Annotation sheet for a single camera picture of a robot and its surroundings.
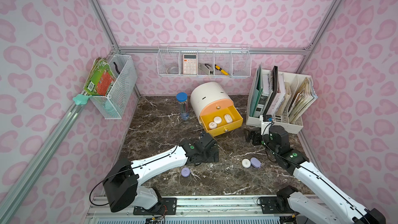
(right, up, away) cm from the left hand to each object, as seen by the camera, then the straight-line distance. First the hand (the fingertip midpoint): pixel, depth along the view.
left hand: (212, 154), depth 80 cm
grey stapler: (-3, +49, +17) cm, 51 cm away
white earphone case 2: (+4, +17, +11) cm, 20 cm away
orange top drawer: (+2, +25, +6) cm, 26 cm away
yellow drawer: (+7, +16, +12) cm, 21 cm away
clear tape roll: (-23, +48, +17) cm, 56 cm away
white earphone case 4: (+18, -6, +4) cm, 20 cm away
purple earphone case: (-14, -10, +2) cm, 17 cm away
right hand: (+19, +14, -2) cm, 24 cm away
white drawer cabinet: (-4, +33, +13) cm, 36 cm away
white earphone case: (+10, +18, +12) cm, 24 cm away
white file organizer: (+33, +32, +4) cm, 46 cm away
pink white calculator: (-13, +51, +15) cm, 55 cm away
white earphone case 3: (+1, +14, +10) cm, 17 cm away
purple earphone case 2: (+24, -6, +5) cm, 25 cm away
